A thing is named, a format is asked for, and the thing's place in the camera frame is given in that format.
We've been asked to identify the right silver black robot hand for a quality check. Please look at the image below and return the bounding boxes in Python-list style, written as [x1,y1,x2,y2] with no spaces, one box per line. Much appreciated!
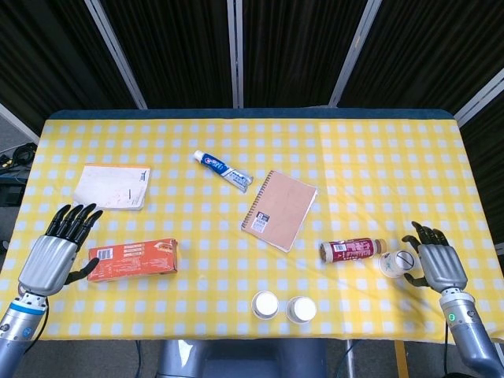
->
[401,220,469,293]

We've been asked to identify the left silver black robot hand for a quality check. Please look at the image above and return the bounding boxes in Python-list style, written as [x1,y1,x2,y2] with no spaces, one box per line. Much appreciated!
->
[17,202,104,296]

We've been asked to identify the small white yogurt bottle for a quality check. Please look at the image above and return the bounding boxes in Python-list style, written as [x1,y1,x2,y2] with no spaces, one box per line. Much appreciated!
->
[378,249,417,279]

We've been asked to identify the white paper cup blue flower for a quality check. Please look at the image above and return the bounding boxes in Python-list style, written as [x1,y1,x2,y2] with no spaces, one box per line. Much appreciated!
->
[250,290,280,321]

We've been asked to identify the grey robot base column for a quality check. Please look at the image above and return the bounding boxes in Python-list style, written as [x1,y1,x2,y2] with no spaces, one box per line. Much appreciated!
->
[157,337,328,378]

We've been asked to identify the dark equipment box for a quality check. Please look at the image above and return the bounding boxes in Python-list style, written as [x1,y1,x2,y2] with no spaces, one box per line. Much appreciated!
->
[0,175,28,208]

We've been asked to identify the orange cardboard box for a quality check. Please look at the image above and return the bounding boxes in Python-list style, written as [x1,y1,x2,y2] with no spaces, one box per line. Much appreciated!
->
[87,237,179,284]

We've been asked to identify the red Costa coffee bottle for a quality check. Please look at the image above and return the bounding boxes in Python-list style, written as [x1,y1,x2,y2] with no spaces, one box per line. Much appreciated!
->
[318,236,388,264]

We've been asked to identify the white worn paperback book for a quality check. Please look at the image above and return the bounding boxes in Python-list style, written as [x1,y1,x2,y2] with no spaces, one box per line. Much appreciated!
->
[72,163,152,213]

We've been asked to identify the yellow floor tape strip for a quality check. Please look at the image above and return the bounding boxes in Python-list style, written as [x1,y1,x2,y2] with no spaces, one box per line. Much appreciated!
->
[395,341,410,378]

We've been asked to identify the black ribbed partition panel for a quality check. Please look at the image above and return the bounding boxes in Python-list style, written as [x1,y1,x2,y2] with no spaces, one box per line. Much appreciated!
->
[460,89,504,245]
[340,0,504,116]
[100,0,237,110]
[242,0,369,109]
[0,0,137,124]

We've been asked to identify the yellow white checkered tablecloth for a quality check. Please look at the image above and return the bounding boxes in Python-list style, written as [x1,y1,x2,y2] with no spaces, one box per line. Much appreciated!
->
[0,117,504,343]

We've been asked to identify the white paper cup green leaves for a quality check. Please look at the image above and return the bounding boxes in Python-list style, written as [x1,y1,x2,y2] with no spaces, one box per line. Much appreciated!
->
[285,295,317,324]

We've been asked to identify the brown spiral notebook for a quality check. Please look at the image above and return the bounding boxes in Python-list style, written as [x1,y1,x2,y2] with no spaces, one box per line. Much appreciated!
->
[240,169,319,254]

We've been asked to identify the blue white toothpaste tube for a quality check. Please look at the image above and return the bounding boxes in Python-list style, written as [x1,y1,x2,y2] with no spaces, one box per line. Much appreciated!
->
[193,150,254,194]

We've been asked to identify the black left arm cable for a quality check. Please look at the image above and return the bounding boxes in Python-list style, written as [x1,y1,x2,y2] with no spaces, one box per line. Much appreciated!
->
[23,297,50,355]

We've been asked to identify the black cable bundle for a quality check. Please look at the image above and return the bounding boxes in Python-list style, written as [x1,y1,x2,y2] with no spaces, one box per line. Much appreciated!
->
[0,142,39,171]

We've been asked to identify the thin black floor cable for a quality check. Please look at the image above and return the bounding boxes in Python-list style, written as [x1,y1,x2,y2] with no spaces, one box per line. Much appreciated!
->
[343,339,360,378]
[135,339,146,378]

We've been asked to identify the white partition frame post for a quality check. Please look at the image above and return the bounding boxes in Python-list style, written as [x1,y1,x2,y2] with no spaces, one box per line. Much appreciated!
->
[328,0,384,108]
[84,0,148,110]
[226,0,244,109]
[452,67,504,127]
[0,102,40,145]

